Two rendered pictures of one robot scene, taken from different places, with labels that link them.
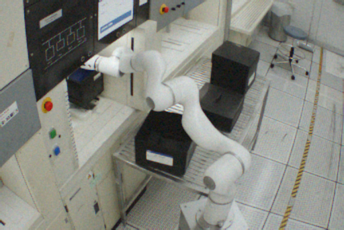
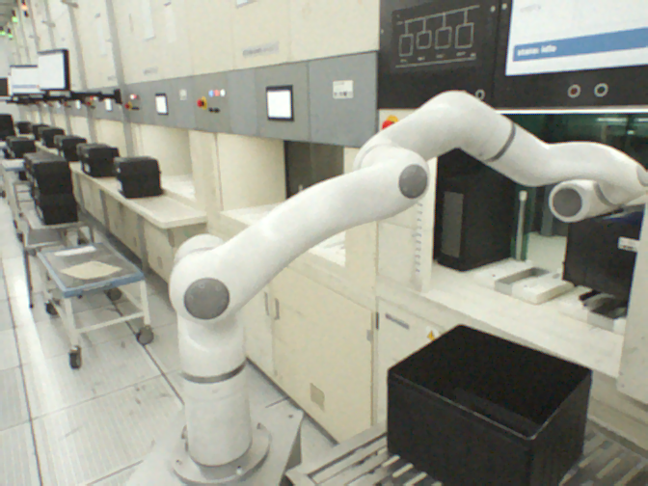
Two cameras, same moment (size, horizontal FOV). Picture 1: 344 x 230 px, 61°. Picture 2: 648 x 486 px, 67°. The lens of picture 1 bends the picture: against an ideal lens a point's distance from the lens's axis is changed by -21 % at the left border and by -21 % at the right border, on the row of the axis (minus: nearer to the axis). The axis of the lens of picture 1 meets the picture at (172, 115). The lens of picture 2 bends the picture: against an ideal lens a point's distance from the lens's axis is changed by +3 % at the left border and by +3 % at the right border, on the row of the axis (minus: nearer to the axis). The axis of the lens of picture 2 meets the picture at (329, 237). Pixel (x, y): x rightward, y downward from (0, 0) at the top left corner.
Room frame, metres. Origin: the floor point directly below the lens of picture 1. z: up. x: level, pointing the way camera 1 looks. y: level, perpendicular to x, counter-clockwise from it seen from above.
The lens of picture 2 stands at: (1.58, -0.82, 1.43)
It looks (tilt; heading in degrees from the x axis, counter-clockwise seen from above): 16 degrees down; 120
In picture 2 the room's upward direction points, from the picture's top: 1 degrees counter-clockwise
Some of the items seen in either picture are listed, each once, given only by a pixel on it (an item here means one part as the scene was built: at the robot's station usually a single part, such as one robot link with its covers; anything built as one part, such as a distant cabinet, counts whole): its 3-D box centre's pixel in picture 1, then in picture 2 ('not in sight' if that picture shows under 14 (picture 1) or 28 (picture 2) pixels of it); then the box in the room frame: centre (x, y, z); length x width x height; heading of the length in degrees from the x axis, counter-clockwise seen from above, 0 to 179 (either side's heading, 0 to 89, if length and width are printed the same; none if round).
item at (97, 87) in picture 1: (79, 77); (633, 239); (1.64, 0.54, 1.08); 0.24 x 0.20 x 0.32; 155
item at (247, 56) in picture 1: (235, 66); not in sight; (2.20, -0.43, 0.89); 0.29 x 0.29 x 0.25; 62
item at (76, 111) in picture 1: (81, 103); (621, 309); (1.64, 0.54, 0.89); 0.22 x 0.21 x 0.04; 66
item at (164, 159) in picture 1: (167, 140); (485, 409); (1.43, 0.01, 0.85); 0.28 x 0.28 x 0.17; 75
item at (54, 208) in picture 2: not in sight; (57, 205); (-2.46, 1.48, 0.59); 0.30 x 0.28 x 0.26; 155
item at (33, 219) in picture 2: not in sight; (60, 237); (-2.74, 1.62, 0.24); 0.94 x 0.53 x 0.48; 155
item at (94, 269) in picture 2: not in sight; (91, 269); (-1.06, 0.81, 0.47); 0.31 x 0.23 x 0.02; 177
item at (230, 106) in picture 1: (218, 103); not in sight; (1.81, -0.28, 0.83); 0.29 x 0.29 x 0.13; 66
